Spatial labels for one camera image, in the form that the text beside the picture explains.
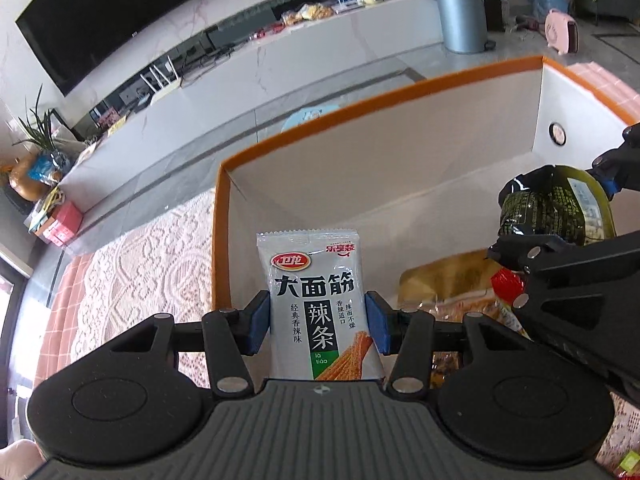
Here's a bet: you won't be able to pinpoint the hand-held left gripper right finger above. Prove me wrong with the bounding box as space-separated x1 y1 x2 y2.
365 290 546 397

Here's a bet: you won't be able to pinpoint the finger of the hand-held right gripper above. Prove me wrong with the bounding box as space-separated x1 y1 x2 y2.
590 127 640 198
486 234 601 275

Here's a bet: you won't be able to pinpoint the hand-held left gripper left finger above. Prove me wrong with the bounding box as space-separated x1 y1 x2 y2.
100 290 271 399

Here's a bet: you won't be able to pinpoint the dark green snack packet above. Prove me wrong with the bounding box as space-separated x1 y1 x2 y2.
497 165 619 248

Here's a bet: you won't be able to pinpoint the white spicy strip packet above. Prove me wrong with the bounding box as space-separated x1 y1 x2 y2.
256 230 386 381

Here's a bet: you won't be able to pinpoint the red fries snack packet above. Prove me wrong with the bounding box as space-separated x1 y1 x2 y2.
397 251 533 391

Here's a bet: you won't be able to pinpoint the orange cardboard box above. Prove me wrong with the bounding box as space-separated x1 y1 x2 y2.
210 55 640 391

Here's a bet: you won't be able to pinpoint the white lace tablecloth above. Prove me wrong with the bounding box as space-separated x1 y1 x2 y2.
70 192 640 480

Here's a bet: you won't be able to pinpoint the pink space heater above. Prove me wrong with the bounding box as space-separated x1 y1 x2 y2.
544 8 580 56

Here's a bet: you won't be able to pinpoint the light green snack packet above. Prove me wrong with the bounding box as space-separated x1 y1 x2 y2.
617 452 640 480

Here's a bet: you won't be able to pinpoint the pink checkered blanket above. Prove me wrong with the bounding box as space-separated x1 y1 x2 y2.
34 60 640 396

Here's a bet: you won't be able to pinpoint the light blue round stool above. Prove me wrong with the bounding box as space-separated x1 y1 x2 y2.
280 105 347 134

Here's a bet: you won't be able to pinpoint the pink box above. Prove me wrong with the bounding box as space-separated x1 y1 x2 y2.
37 202 84 247

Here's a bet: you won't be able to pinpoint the grey blue trash can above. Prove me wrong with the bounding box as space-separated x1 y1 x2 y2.
431 0 489 54

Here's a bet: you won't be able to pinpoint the yellow green paper items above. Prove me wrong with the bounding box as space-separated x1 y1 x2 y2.
27 187 64 231

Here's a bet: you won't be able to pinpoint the pink card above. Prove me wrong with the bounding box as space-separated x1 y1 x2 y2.
97 107 127 129

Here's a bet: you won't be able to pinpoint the white router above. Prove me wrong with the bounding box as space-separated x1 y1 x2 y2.
140 57 182 106

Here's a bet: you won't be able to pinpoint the blue plastic bag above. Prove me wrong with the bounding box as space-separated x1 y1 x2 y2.
27 155 59 182

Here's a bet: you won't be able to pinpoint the white television cabinet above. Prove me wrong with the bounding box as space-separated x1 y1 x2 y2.
60 0 446 211

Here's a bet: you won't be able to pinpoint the golden gourd ornament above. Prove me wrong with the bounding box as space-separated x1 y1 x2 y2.
9 155 63 202

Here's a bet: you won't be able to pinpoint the person's left leg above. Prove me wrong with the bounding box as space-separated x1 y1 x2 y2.
0 437 46 480

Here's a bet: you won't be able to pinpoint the green leafy plant in vase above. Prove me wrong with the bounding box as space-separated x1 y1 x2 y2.
17 85 67 157

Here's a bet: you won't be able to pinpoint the snack bags on cabinet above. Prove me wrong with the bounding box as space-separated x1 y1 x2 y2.
281 2 336 27

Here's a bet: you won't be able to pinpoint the black flat television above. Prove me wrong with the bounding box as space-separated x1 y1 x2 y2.
15 0 240 96

